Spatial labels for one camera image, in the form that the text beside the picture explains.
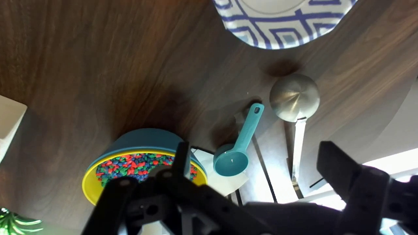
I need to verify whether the steel measuring cup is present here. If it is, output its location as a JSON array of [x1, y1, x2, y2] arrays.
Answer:
[[268, 73, 319, 182]]

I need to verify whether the blue patterned white bowl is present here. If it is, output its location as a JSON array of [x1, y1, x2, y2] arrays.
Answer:
[[211, 0, 359, 51]]

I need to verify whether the teal measuring cup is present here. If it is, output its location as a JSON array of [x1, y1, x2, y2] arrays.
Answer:
[[212, 103, 263, 176]]

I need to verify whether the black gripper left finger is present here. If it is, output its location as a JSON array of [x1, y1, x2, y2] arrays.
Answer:
[[82, 142, 227, 235]]

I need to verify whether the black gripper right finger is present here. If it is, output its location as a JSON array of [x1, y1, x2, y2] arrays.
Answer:
[[316, 141, 418, 235]]

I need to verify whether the green potted plant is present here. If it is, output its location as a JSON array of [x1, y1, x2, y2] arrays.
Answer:
[[0, 207, 42, 235]]

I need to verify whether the beige box with red label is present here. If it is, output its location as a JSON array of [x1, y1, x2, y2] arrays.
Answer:
[[0, 95, 27, 163]]

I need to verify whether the white cup with spoon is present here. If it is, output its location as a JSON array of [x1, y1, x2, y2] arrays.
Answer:
[[191, 147, 248, 196]]

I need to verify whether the dark round wooden table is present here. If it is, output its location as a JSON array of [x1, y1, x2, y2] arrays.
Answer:
[[0, 0, 418, 235]]

